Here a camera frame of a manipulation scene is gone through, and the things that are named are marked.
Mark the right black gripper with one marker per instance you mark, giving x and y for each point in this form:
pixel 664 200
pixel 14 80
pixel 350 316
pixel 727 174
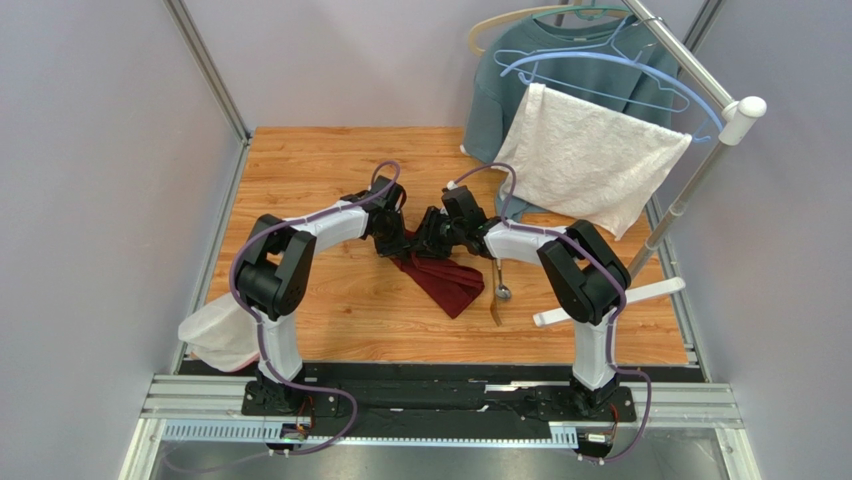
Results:
pixel 431 233

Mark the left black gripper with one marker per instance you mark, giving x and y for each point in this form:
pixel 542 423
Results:
pixel 400 244

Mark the dark red cloth napkin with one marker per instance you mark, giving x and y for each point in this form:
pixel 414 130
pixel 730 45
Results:
pixel 453 287

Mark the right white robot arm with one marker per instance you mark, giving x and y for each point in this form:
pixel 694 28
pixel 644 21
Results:
pixel 587 278

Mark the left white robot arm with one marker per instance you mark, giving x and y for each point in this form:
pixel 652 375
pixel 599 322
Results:
pixel 269 278

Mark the silver metal spoon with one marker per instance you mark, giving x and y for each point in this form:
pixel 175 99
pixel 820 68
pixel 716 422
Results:
pixel 502 292

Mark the white towel on hanger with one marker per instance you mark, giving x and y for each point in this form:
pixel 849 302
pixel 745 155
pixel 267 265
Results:
pixel 584 161

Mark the beige wooden hanger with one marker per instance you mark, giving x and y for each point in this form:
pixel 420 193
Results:
pixel 510 17

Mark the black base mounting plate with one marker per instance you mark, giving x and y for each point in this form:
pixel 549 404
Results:
pixel 439 401

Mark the white mesh bag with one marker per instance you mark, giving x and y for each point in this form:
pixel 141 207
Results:
pixel 221 334

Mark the teal sweatshirt on hanger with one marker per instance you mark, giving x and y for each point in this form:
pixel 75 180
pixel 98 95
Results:
pixel 490 119

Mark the light blue clothes hanger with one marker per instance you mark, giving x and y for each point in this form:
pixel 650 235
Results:
pixel 618 65

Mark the aluminium frame rail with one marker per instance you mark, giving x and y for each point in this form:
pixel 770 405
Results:
pixel 193 38

